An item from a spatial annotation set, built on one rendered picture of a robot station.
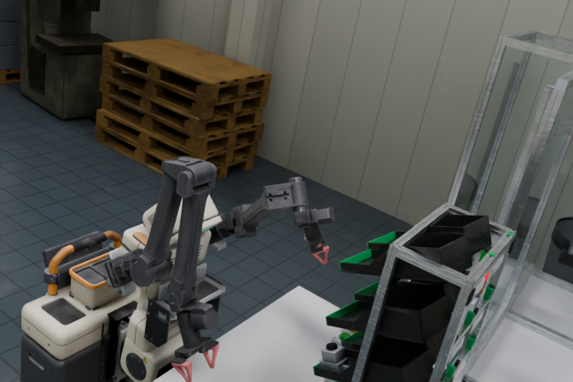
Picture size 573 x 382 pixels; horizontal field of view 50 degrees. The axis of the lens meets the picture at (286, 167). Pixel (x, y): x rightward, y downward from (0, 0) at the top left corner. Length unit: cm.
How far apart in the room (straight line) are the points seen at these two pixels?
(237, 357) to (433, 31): 355
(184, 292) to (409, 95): 376
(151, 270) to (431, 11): 378
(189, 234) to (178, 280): 15
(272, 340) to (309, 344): 14
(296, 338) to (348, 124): 346
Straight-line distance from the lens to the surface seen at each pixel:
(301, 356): 227
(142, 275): 186
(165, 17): 685
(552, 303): 314
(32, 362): 255
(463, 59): 507
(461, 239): 141
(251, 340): 229
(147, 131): 554
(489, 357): 259
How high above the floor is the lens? 227
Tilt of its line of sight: 22 degrees down
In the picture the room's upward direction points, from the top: 11 degrees clockwise
